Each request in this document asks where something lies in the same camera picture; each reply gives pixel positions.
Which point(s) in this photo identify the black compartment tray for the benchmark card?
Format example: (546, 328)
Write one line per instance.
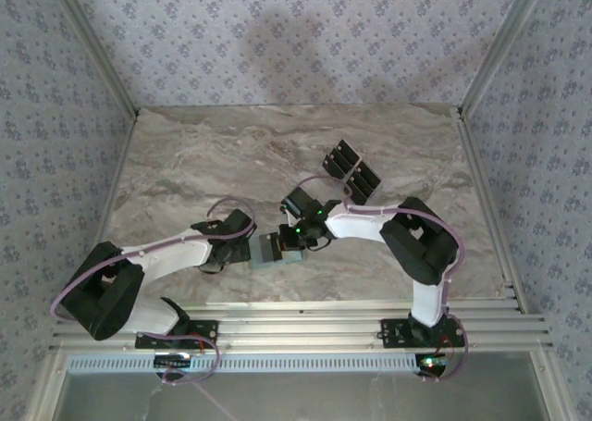
(350, 169)

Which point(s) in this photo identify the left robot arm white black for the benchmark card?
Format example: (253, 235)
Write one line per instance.
(171, 256)

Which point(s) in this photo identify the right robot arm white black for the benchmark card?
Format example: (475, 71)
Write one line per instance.
(356, 226)

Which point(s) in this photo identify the aluminium extrusion base rails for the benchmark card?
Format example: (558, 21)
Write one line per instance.
(300, 328)

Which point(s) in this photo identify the small circuit board with LEDs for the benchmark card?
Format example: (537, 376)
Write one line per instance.
(432, 363)
(173, 360)

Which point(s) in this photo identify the grey metal sheet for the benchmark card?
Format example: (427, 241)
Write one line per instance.
(324, 398)

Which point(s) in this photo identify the aluminium side rail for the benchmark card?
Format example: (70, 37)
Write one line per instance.
(489, 208)

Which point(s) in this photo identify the aluminium frame bar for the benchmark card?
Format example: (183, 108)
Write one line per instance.
(551, 388)
(49, 388)

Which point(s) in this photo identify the aluminium frame post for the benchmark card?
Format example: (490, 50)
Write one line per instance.
(501, 46)
(98, 46)

